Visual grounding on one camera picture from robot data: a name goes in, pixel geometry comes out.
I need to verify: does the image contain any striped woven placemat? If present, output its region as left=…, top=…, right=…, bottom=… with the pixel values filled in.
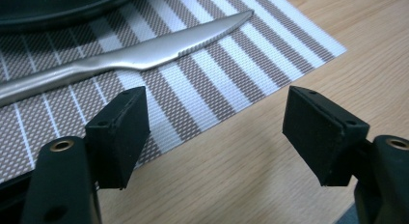
left=0, top=0, right=348, bottom=183

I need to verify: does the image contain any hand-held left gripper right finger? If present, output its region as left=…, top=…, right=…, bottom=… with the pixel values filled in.
left=282, top=85, right=409, bottom=224

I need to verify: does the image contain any black plate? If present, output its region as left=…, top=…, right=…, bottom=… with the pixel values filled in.
left=0, top=0, right=143, bottom=33

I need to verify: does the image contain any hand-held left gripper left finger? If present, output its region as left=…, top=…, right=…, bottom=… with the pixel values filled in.
left=20, top=86, right=151, bottom=224

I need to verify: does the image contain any silver table knife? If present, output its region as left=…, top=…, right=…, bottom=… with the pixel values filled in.
left=0, top=10, right=255, bottom=108

